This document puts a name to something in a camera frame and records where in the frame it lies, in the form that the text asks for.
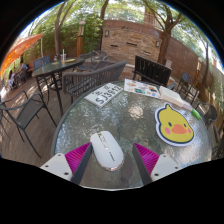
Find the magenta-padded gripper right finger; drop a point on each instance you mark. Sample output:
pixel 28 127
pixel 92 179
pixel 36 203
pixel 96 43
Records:
pixel 165 166

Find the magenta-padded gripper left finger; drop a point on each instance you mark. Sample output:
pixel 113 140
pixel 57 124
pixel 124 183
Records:
pixel 56 165

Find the white computer mouse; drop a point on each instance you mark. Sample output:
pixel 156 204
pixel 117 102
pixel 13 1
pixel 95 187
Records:
pixel 106 150

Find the yellow duck mouse pad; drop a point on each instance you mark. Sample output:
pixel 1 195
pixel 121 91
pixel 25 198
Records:
pixel 174 126

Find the black mesh metal chair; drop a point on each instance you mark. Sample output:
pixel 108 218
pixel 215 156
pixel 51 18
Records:
pixel 26 113

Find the blue white booklet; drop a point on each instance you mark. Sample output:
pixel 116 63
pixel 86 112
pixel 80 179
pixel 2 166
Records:
pixel 187 106

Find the white book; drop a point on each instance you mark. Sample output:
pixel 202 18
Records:
pixel 166 91
pixel 176 100

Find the colourful sticker sheet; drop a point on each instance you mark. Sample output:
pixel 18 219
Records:
pixel 141 88

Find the white license plate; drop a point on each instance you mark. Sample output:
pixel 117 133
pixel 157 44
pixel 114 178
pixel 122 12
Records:
pixel 103 94

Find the grey wicker armchair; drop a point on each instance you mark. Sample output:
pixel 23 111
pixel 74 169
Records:
pixel 95 56
pixel 93 80

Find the black slatted wooden chair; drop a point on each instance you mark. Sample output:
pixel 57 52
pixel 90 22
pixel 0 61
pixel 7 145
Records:
pixel 151 71

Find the person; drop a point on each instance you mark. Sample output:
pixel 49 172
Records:
pixel 11 78
pixel 22 68

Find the dark round patio table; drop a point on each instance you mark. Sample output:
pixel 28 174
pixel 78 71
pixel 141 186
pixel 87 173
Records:
pixel 58 66

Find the stone raised basin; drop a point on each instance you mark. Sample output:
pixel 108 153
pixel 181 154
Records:
pixel 128 71

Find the blue patio chair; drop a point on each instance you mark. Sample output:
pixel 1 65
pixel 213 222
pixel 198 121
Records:
pixel 41 61

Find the yellow flat plate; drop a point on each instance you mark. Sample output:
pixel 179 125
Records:
pixel 70 60

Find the leafy garden tree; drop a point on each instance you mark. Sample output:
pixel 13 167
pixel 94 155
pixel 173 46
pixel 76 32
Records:
pixel 102 23
pixel 164 40
pixel 206 56
pixel 57 33

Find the orange parasol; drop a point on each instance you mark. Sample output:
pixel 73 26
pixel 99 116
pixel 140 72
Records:
pixel 18 50

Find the black metal frame chair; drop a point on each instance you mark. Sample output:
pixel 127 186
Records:
pixel 186 80

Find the wooden lamp post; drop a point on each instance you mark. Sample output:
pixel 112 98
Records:
pixel 200 71
pixel 80 36

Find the grey wall box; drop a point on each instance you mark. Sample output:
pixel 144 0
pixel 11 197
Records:
pixel 168 63

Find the black wall lamp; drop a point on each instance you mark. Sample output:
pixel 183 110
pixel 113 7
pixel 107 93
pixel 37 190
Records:
pixel 157 43
pixel 106 33

